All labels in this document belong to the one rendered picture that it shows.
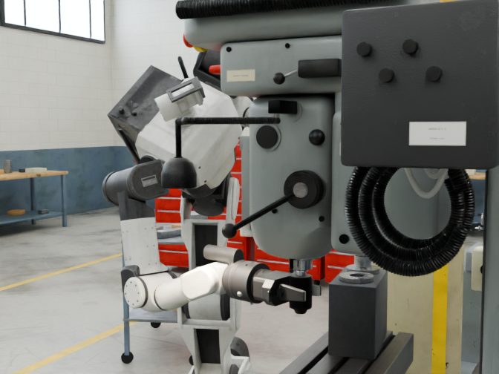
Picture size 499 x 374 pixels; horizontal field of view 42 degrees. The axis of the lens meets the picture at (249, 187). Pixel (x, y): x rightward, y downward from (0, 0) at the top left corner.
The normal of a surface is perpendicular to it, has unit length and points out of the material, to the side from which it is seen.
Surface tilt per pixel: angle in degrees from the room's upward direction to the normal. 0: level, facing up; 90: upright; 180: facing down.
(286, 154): 90
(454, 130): 90
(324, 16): 90
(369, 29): 90
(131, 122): 56
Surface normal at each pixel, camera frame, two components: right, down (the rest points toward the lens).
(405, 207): -0.43, 0.08
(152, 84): -0.14, -0.48
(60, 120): 0.90, 0.04
